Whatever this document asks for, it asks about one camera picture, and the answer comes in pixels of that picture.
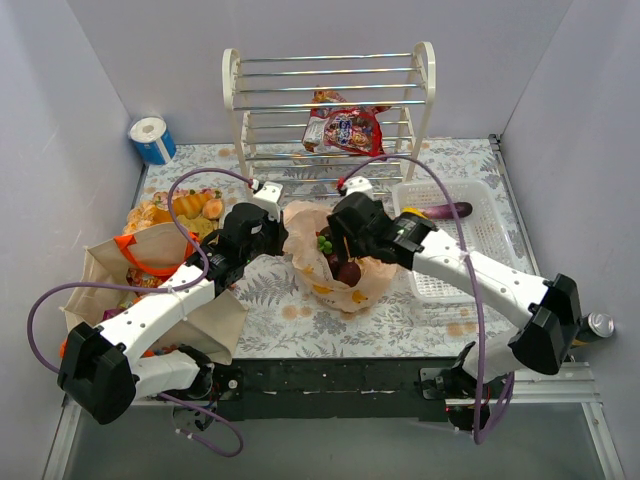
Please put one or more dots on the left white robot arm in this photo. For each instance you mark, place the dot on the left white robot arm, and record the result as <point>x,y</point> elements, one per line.
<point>105,368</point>

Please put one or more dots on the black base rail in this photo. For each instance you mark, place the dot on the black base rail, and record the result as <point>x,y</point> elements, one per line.
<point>323,388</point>

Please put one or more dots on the dark red beet toy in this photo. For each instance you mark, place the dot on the dark red beet toy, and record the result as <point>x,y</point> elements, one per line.
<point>349,273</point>

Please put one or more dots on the bread loaf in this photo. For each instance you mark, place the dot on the bread loaf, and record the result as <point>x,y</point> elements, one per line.
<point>190,205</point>

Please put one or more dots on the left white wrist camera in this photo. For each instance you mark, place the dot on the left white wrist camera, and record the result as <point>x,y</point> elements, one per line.
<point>267,195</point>

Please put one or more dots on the toilet paper roll blue wrap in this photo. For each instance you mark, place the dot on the toilet paper roll blue wrap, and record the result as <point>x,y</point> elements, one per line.
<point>153,141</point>

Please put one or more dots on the canvas tote bag orange handles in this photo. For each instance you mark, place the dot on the canvas tote bag orange handles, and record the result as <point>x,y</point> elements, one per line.
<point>213,328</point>

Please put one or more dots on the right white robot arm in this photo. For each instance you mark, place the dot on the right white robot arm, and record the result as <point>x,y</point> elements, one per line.
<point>545,314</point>

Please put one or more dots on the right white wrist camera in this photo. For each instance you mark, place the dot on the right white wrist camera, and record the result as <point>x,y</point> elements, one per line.
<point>355,184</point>

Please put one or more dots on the white metal shelf rack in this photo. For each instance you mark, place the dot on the white metal shelf rack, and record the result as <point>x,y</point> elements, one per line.
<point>304,121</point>

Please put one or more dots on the red candy bag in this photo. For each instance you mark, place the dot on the red candy bag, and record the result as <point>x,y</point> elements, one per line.
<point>353,129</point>

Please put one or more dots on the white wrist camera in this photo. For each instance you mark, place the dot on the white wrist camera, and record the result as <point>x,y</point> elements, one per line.
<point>355,184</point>
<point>267,195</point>

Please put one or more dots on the peach plastic grocery bag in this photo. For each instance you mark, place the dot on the peach plastic grocery bag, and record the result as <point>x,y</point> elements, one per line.
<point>303,220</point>

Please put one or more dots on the yellow squash toy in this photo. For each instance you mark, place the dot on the yellow squash toy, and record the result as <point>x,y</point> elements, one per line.
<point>414,211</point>

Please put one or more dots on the white plastic basket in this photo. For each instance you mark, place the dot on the white plastic basket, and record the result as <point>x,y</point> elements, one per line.
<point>484,229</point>

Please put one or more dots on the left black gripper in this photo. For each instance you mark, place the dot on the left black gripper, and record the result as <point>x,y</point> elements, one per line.
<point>275,239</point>

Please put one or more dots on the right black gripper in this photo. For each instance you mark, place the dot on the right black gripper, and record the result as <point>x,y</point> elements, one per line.
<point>339,229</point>

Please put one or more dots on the metal can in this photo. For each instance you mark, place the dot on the metal can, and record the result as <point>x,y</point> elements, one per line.
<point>594,327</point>

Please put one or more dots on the purple eggplant toy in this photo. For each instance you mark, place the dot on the purple eggplant toy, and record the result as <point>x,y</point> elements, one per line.
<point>448,212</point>

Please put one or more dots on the floral bread tray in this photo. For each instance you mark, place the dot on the floral bread tray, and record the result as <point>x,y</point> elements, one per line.
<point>155,211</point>

